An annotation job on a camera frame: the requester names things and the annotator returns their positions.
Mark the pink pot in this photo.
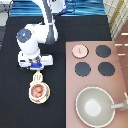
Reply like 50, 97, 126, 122
29, 83, 49, 101

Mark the cream round plate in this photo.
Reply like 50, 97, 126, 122
29, 88, 50, 104

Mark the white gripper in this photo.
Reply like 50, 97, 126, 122
18, 51, 53, 70

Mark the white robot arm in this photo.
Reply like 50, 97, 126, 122
16, 0, 58, 70

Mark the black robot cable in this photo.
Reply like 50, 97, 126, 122
53, 0, 81, 24

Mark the cream slotted spatula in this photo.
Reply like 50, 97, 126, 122
33, 70, 43, 83

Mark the grey frying pan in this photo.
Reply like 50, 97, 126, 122
75, 87, 128, 128

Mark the pink pot lid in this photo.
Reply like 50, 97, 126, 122
72, 45, 88, 58

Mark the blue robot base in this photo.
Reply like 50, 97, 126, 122
50, 0, 67, 14

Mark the pink toy stove top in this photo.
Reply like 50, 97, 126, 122
66, 41, 128, 128

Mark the black table mat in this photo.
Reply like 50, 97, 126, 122
0, 16, 110, 128

